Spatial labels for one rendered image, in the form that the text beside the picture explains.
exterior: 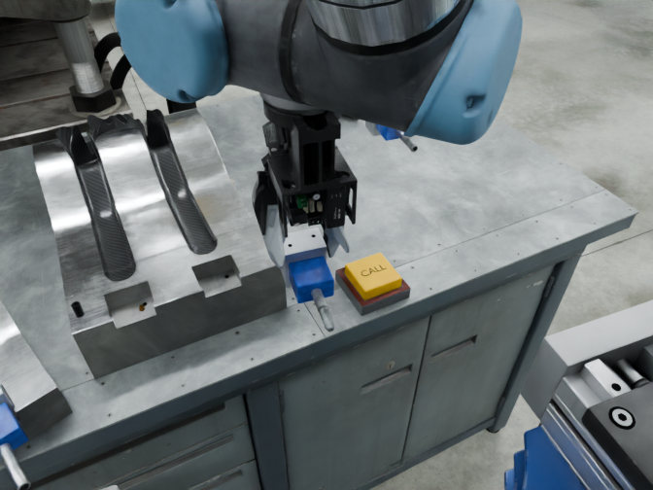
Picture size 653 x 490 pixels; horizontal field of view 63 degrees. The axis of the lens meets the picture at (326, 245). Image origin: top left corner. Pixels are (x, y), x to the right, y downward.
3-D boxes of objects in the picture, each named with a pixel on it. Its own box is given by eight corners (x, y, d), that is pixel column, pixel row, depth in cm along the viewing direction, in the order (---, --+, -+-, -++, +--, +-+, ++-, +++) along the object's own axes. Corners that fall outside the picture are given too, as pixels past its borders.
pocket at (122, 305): (162, 325, 65) (155, 305, 63) (119, 340, 63) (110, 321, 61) (154, 300, 68) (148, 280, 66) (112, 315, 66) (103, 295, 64)
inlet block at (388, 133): (427, 160, 83) (431, 130, 80) (397, 166, 82) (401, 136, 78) (391, 122, 92) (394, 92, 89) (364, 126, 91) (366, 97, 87)
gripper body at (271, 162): (282, 244, 50) (273, 130, 42) (262, 192, 56) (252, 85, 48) (358, 228, 52) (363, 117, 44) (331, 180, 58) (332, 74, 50)
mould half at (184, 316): (287, 308, 74) (282, 235, 65) (94, 379, 66) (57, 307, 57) (189, 140, 107) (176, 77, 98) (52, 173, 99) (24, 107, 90)
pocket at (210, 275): (245, 296, 69) (242, 276, 66) (206, 310, 67) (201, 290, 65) (233, 273, 72) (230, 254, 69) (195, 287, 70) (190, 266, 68)
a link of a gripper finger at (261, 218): (249, 235, 56) (261, 164, 51) (246, 227, 57) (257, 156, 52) (292, 235, 58) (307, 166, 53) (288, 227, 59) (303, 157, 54)
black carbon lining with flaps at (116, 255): (226, 259, 72) (216, 203, 65) (103, 298, 66) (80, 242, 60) (163, 139, 95) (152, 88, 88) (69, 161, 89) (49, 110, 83)
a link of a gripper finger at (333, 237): (341, 284, 59) (323, 226, 52) (326, 249, 63) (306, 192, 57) (366, 273, 59) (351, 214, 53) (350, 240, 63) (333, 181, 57)
